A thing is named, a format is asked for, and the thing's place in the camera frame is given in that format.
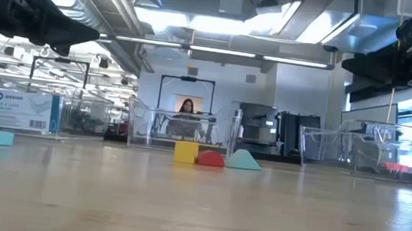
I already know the red half-round block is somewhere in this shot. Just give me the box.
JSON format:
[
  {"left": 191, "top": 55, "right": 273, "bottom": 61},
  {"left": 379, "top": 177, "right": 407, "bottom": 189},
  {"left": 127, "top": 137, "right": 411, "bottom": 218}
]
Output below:
[{"left": 196, "top": 149, "right": 226, "bottom": 169}]

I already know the grey ceiling unit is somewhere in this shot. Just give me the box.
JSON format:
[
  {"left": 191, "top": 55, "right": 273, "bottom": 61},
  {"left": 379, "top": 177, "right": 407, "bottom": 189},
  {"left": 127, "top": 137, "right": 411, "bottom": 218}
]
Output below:
[{"left": 217, "top": 0, "right": 248, "bottom": 18}]

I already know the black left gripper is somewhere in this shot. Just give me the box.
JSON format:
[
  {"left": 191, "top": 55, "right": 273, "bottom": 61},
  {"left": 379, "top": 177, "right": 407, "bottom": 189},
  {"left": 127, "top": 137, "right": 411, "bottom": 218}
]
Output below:
[{"left": 0, "top": 0, "right": 104, "bottom": 60}]

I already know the person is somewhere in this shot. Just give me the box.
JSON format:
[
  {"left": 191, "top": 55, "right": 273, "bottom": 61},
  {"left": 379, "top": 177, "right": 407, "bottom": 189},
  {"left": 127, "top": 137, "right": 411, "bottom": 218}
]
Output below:
[{"left": 168, "top": 97, "right": 209, "bottom": 141}]

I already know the clear plastic bin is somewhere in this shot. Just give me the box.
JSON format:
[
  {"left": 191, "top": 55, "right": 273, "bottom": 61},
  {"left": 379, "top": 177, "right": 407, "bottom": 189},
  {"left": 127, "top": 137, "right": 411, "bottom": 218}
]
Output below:
[
  {"left": 294, "top": 113, "right": 412, "bottom": 185},
  {"left": 124, "top": 96, "right": 244, "bottom": 161}
]

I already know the black station frame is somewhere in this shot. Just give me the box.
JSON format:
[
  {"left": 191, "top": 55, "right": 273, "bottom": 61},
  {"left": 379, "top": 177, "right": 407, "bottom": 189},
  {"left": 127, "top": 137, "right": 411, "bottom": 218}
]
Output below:
[
  {"left": 29, "top": 55, "right": 91, "bottom": 91},
  {"left": 157, "top": 73, "right": 217, "bottom": 116}
]

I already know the silver round air duct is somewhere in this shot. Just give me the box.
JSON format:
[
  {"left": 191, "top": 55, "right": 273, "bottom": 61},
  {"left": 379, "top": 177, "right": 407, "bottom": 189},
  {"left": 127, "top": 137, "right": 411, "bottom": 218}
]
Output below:
[{"left": 30, "top": 0, "right": 163, "bottom": 77}]

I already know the black machine cabinet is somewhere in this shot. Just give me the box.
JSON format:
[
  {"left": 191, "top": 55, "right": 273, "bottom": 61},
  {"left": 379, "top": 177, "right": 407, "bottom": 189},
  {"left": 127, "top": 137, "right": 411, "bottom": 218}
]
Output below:
[{"left": 235, "top": 102, "right": 280, "bottom": 156}]

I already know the teal triangular block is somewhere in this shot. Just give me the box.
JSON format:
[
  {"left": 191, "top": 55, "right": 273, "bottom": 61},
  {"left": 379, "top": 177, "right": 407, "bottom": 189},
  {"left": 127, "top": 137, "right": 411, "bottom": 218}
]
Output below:
[{"left": 224, "top": 147, "right": 264, "bottom": 171}]

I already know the black storage cabinet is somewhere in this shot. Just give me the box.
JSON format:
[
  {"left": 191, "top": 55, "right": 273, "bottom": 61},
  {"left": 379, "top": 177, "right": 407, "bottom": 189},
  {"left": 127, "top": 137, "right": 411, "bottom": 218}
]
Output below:
[{"left": 275, "top": 110, "right": 323, "bottom": 160}]

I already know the clear bin with iDesign label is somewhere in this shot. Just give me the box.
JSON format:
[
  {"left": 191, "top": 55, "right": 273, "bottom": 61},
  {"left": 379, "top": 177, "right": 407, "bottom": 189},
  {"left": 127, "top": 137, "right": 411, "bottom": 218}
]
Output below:
[{"left": 0, "top": 86, "right": 116, "bottom": 146}]

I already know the yellow cube block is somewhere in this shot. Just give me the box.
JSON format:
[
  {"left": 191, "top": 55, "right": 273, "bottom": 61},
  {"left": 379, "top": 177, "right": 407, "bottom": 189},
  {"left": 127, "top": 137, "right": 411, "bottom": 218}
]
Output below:
[{"left": 173, "top": 140, "right": 200, "bottom": 165}]

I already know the red container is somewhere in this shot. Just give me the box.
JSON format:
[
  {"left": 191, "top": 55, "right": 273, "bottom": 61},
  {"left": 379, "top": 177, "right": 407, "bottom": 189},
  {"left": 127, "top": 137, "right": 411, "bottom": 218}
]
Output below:
[{"left": 382, "top": 162, "right": 410, "bottom": 174}]

